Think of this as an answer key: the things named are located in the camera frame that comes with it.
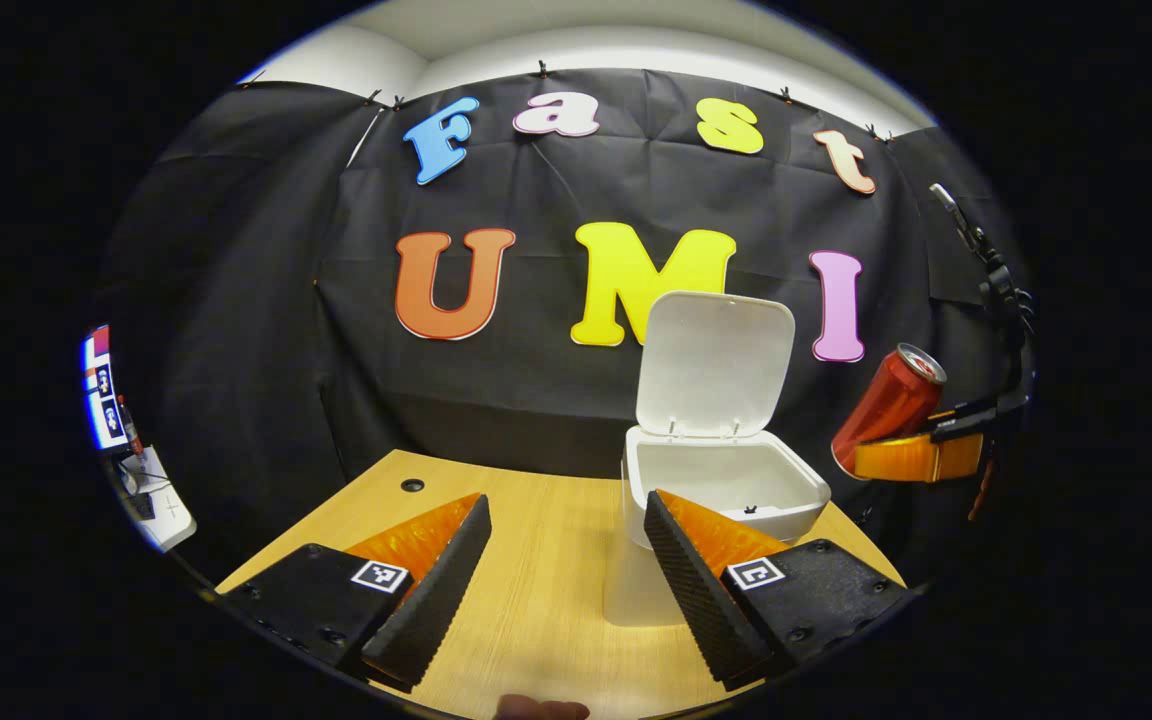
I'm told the white desktop garbage bin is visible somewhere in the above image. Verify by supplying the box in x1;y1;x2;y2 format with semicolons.
603;290;833;628

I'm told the red pop can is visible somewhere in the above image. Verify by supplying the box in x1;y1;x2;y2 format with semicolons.
830;343;948;481

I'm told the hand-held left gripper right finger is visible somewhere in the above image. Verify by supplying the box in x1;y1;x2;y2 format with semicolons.
643;490;915;693

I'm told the wall poster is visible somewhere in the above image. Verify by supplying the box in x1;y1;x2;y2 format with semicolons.
83;323;134;453

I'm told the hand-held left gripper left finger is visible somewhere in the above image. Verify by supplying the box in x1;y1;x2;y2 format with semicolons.
219;492;494;693

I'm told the black backdrop cloth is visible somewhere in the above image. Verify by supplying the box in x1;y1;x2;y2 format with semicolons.
86;68;1037;591

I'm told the white side table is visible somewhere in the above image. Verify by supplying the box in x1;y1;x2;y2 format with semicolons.
114;445;199;554

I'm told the wooden desktop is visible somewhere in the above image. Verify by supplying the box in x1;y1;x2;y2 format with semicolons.
216;449;905;719

